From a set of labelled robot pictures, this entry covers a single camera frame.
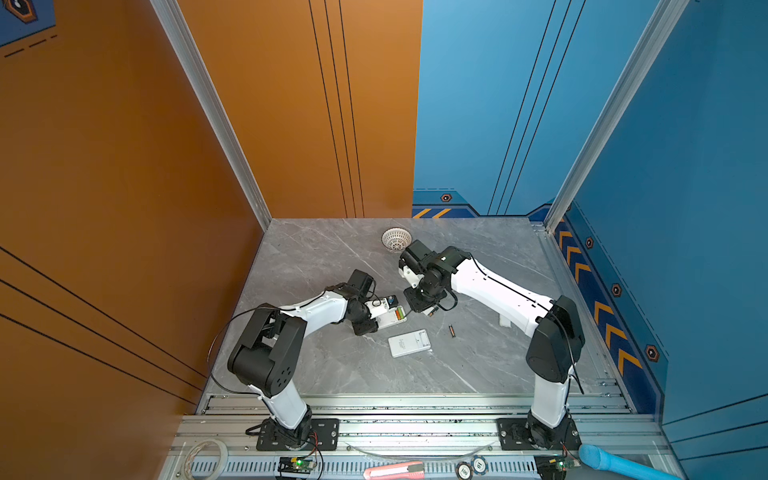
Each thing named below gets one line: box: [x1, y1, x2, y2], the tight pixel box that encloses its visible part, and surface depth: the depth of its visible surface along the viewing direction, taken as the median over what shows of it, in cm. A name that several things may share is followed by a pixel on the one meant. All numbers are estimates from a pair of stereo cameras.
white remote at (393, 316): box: [375, 305, 407, 330], surface depth 93 cm
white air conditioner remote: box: [388, 329, 431, 358], surface depth 89 cm
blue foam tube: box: [578, 444, 683, 480], surface depth 69 cm
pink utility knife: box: [363, 461, 426, 480], surface depth 70 cm
